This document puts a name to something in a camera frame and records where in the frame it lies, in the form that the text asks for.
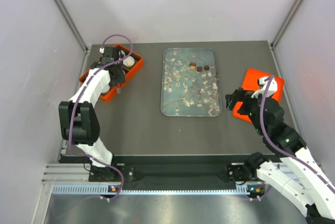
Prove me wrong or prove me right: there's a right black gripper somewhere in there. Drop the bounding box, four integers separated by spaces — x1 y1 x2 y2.
225 87 268 135

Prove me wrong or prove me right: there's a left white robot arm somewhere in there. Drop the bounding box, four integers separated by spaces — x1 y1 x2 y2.
58 58 125 181

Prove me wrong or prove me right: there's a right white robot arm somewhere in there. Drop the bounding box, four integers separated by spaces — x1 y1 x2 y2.
225 87 334 223

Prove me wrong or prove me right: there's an orange chocolate box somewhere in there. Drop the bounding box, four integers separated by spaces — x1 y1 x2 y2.
79 44 144 103

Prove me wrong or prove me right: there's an orange box lid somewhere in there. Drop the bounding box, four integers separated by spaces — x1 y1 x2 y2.
231 68 285 123

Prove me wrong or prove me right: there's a floral blue tray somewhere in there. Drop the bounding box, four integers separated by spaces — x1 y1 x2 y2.
161 48 222 117

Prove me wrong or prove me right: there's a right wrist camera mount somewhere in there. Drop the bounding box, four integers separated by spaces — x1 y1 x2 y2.
252 76 278 98

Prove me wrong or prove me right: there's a grey cable duct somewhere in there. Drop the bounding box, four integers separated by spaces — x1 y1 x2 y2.
52 184 265 195

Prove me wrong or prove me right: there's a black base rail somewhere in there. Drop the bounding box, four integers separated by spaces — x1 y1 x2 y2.
60 155 265 186

